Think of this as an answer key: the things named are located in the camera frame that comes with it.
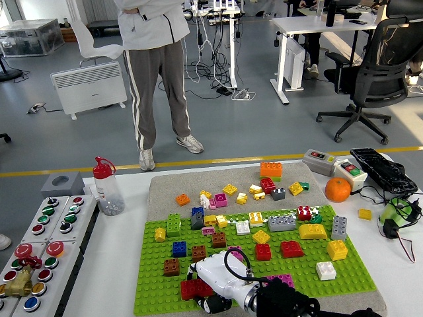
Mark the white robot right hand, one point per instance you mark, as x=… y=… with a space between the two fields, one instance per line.
x=221 y=274

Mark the brown square brick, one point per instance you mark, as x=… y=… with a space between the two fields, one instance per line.
x=199 y=253
x=171 y=267
x=218 y=240

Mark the large yellow square brick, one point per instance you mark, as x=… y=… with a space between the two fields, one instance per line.
x=337 y=250

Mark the blue square brick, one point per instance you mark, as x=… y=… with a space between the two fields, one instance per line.
x=179 y=249
x=197 y=210

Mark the flat yellow square brick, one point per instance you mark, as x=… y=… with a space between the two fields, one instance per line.
x=261 y=236
x=230 y=190
x=296 y=188

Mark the small pink brick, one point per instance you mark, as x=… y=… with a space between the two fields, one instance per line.
x=212 y=204

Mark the yellow and white brick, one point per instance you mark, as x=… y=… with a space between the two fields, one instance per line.
x=255 y=219

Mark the dark red square brick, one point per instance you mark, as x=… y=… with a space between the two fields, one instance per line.
x=267 y=185

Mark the grey box with mushroom button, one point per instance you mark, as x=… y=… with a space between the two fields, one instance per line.
x=62 y=267
x=6 y=261

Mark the person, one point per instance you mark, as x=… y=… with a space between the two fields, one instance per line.
x=148 y=26
x=314 y=46
x=3 y=241

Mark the person's hand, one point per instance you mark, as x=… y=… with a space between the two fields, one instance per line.
x=129 y=11

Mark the black power strip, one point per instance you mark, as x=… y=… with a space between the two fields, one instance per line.
x=224 y=91

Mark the black bottle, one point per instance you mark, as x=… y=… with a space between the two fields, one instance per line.
x=330 y=14

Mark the small orange brick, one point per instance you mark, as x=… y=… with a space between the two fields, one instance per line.
x=182 y=200

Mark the grey switch box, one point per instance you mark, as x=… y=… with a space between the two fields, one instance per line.
x=319 y=162

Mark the orange fruit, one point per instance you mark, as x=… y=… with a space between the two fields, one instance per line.
x=337 y=190

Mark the magenta square brick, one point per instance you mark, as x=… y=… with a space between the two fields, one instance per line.
x=234 y=255

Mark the long lime green brick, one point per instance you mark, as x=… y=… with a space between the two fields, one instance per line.
x=271 y=179

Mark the upturned magenta brick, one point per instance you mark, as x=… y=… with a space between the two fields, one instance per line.
x=220 y=200

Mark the long magenta brick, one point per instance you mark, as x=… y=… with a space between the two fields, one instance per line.
x=285 y=280

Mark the transparent storage case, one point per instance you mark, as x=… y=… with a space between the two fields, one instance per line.
x=29 y=36

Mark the white panel heater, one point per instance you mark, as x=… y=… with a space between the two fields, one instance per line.
x=89 y=89

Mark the grey block with round hole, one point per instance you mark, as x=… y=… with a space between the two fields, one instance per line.
x=71 y=188

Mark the small white brick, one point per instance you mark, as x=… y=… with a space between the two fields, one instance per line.
x=205 y=201

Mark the red brick with white studs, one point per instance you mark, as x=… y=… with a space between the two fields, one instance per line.
x=304 y=214

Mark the green studded baseplate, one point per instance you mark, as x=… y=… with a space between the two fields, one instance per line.
x=155 y=290

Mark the black fan stand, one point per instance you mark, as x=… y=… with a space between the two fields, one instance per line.
x=8 y=74

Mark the dark grey slope brick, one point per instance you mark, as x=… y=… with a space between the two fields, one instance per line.
x=197 y=222

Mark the long grey brick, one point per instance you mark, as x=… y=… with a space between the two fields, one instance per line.
x=281 y=224

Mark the white square brick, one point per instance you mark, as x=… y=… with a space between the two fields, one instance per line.
x=326 y=271

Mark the black phone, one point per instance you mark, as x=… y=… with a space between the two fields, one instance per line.
x=358 y=22

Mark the small dark green brick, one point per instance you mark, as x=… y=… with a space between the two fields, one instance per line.
x=316 y=219

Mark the black mesh office chair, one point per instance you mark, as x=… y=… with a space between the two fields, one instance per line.
x=373 y=82

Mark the grey felt mat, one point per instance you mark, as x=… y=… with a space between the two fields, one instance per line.
x=185 y=180

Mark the grey brick with white studs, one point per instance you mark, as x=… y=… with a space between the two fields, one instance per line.
x=278 y=194

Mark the grey floor socket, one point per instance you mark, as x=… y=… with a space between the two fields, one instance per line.
x=35 y=108

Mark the yellow curved long brick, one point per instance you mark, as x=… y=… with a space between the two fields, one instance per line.
x=312 y=232

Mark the long orange brick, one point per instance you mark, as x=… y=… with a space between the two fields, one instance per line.
x=271 y=169

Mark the clear bottle with red cap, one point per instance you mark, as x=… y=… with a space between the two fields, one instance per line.
x=107 y=191

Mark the flat pink brick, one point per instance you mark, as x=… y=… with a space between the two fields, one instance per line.
x=207 y=230

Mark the white red-green switch box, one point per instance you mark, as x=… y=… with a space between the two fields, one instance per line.
x=350 y=170

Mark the white panel under desk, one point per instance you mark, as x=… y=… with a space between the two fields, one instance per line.
x=294 y=66

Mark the flat white brick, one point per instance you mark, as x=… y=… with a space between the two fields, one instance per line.
x=243 y=228

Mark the long red brick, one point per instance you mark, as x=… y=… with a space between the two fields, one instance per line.
x=189 y=291

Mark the white office desk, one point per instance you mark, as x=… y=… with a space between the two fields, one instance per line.
x=314 y=23

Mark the grey four-button control box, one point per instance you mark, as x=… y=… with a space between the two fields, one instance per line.
x=82 y=218
x=33 y=236

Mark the white plastic chair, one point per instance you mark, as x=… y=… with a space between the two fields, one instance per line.
x=84 y=39

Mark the black keyboard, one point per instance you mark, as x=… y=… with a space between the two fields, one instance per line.
x=380 y=168

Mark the pale yellow small brick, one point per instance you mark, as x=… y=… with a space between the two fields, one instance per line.
x=255 y=189

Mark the black chair caster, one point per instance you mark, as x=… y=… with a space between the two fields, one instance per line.
x=6 y=138

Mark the red rounded brick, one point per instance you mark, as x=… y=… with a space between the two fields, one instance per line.
x=291 y=249

